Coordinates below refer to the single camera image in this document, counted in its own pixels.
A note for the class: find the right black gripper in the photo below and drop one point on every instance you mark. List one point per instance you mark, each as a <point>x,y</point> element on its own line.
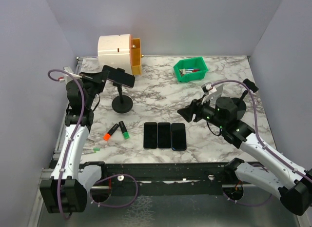
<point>195,107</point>

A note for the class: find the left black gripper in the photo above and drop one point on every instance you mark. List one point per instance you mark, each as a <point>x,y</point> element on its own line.
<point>99,78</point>

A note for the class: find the black phone stand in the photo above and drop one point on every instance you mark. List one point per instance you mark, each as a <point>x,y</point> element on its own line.
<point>122,103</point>
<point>239,102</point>

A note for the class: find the silver phone stand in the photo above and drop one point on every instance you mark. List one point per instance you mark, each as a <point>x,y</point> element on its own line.
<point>219,90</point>

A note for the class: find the black phone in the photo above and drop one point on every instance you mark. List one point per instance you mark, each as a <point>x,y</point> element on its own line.
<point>150,135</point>

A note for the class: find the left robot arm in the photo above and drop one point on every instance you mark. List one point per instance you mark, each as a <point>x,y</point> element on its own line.
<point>67,189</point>

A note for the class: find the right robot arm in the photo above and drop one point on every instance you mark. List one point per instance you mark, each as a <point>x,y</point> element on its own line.
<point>287,181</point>

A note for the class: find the white cylindrical drawer box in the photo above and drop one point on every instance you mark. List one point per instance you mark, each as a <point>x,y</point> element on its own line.
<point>116,51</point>

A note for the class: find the green plastic bin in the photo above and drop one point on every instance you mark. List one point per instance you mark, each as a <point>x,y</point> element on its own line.
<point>196,63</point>

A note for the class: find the orange drawer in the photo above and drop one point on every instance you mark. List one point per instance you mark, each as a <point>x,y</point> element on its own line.
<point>136,56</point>

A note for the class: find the orange highlighter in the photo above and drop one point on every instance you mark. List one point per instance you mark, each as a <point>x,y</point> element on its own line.
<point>111,132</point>

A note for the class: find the green highlighter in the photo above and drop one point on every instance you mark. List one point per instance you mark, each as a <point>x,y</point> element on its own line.
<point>124,130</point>

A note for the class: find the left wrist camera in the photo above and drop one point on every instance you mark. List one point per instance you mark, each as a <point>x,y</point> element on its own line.
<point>68,76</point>

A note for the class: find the black mounting rail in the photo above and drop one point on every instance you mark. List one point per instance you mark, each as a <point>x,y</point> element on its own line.
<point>165,179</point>

